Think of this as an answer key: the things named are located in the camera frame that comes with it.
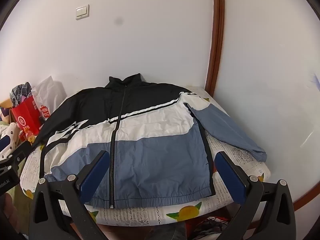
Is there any white wall light switch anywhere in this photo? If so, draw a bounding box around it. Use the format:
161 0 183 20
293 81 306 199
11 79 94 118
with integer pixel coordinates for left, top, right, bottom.
75 4 90 20

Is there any dark plaid cloth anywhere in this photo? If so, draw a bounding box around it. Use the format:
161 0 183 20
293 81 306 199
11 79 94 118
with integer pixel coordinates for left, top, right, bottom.
9 81 33 105

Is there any red paper gift bag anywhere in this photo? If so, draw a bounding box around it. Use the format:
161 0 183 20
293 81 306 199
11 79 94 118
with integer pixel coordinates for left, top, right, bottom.
10 96 43 137

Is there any brown wooden door frame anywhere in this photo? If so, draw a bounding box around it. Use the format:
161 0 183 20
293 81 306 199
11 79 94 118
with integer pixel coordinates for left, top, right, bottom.
205 0 225 95

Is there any black white blue jacket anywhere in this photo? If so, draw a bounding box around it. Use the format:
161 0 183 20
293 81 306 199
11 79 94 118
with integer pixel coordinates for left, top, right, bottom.
31 74 267 209

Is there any fruit print lace tablecloth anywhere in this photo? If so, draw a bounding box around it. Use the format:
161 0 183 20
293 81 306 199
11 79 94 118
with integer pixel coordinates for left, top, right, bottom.
19 86 272 227

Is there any red snack packet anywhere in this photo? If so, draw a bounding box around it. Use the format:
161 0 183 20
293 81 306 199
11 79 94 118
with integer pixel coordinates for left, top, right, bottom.
19 127 37 143

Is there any white plastic bag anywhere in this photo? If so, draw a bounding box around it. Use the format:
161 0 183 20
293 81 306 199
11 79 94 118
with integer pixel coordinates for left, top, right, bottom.
31 76 68 117

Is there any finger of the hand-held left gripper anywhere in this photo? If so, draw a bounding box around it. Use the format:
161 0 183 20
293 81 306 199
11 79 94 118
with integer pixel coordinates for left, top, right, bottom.
0 134 33 167

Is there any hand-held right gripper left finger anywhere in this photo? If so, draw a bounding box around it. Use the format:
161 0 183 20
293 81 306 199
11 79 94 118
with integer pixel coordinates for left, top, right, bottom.
28 150 112 240

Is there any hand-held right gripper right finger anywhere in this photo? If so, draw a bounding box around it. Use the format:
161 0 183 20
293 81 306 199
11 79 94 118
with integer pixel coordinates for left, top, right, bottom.
215 151 297 240

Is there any white dotted cloth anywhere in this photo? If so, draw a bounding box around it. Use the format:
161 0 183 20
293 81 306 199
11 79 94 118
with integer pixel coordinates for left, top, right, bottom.
0 122 21 161

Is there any tangle of red black cables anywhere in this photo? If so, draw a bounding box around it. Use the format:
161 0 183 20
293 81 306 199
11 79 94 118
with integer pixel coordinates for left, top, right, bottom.
190 215 232 240

